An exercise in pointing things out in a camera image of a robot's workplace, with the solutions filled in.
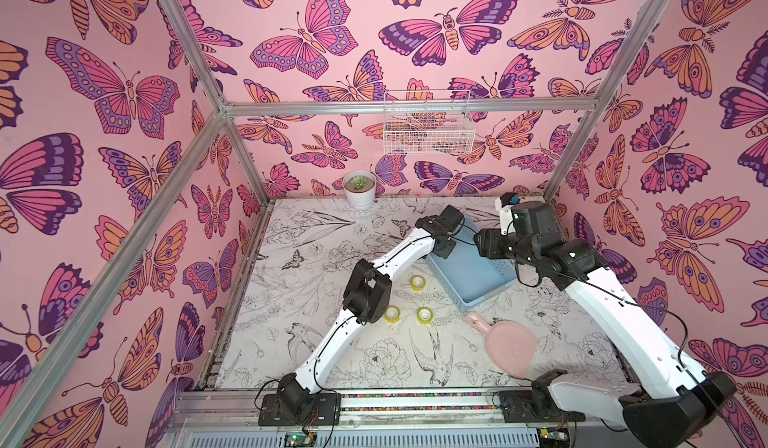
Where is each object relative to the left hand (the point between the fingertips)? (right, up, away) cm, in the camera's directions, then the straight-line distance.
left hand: (445, 244), depth 102 cm
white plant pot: (-30, +19, +8) cm, 37 cm away
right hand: (+3, +4, -28) cm, 28 cm away
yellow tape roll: (-10, -12, -6) cm, 17 cm away
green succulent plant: (-31, +22, +8) cm, 39 cm away
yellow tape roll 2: (-18, -20, -12) cm, 30 cm away
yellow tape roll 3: (-9, -20, -14) cm, 26 cm away
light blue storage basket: (+5, -10, -9) cm, 15 cm away
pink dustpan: (+15, -27, -17) cm, 36 cm away
